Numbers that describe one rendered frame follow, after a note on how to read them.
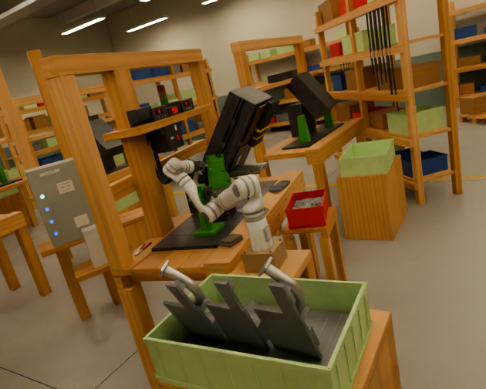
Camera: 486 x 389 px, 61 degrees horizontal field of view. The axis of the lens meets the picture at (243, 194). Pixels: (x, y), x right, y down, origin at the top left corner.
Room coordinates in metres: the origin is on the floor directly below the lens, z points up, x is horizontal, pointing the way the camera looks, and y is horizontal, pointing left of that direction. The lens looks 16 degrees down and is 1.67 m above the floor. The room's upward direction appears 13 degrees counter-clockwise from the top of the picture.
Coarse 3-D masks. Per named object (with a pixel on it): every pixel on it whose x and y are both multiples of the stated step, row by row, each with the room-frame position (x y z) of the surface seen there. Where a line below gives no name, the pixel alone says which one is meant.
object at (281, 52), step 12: (336, 36) 10.36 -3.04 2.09; (276, 48) 11.25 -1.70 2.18; (288, 48) 11.09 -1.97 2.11; (312, 48) 10.62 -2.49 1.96; (252, 60) 11.72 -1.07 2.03; (264, 60) 11.41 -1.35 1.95; (252, 84) 11.74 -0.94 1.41; (264, 84) 11.49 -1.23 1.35; (324, 84) 10.71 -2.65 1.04; (288, 96) 11.25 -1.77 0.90; (276, 120) 11.61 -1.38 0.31; (288, 120) 11.32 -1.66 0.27
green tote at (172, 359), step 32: (256, 288) 1.39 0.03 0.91; (320, 288) 1.26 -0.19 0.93; (352, 288) 1.20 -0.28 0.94; (352, 320) 1.01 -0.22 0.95; (160, 352) 1.13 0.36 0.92; (192, 352) 1.06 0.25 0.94; (224, 352) 0.99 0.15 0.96; (352, 352) 0.99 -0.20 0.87; (192, 384) 1.07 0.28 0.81; (224, 384) 1.01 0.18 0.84; (256, 384) 0.95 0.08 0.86; (288, 384) 0.90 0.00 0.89; (320, 384) 0.85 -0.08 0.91; (352, 384) 0.94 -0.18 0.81
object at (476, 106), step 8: (464, 96) 7.50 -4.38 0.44; (472, 96) 7.31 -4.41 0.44; (480, 96) 7.16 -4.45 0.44; (464, 104) 7.38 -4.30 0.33; (472, 104) 7.18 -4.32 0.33; (480, 104) 7.15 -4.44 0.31; (464, 112) 7.39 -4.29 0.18; (472, 112) 7.19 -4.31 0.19; (480, 112) 7.15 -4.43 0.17; (464, 120) 7.43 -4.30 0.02; (472, 120) 7.16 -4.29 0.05; (480, 120) 7.08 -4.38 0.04
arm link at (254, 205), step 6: (252, 174) 1.70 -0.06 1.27; (246, 180) 1.67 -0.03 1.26; (252, 180) 1.67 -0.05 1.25; (252, 186) 1.66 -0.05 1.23; (258, 186) 1.67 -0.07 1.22; (252, 192) 1.66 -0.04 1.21; (258, 192) 1.67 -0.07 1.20; (252, 198) 1.70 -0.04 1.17; (258, 198) 1.67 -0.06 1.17; (246, 204) 1.71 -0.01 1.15; (252, 204) 1.67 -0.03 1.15; (258, 204) 1.66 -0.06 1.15; (246, 210) 1.66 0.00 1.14; (252, 210) 1.65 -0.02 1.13; (258, 210) 1.65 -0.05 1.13
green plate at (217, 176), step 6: (210, 156) 2.43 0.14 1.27; (222, 156) 2.40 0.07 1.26; (210, 162) 2.43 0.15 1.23; (216, 162) 2.41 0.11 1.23; (222, 162) 2.39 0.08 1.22; (216, 168) 2.40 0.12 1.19; (222, 168) 2.39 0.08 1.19; (210, 174) 2.42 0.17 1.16; (216, 174) 2.40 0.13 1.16; (222, 174) 2.38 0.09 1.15; (228, 174) 2.44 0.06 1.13; (210, 180) 2.41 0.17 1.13; (216, 180) 2.39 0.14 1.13; (222, 180) 2.37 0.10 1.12; (210, 186) 2.40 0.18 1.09; (216, 186) 2.38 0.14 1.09
